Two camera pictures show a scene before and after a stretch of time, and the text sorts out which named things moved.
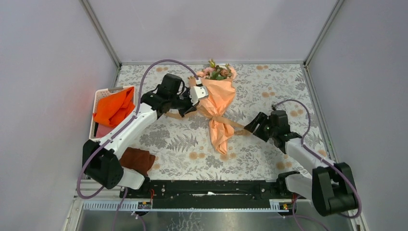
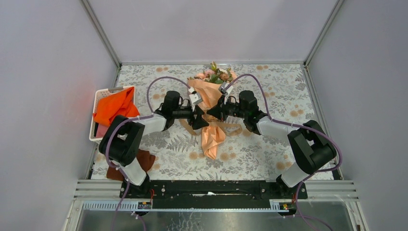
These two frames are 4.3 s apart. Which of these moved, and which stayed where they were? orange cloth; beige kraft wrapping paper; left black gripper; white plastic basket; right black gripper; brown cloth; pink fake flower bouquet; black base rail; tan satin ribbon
Moved: pink fake flower bouquet; right black gripper; beige kraft wrapping paper; tan satin ribbon; left black gripper
Stayed: black base rail; white plastic basket; orange cloth; brown cloth
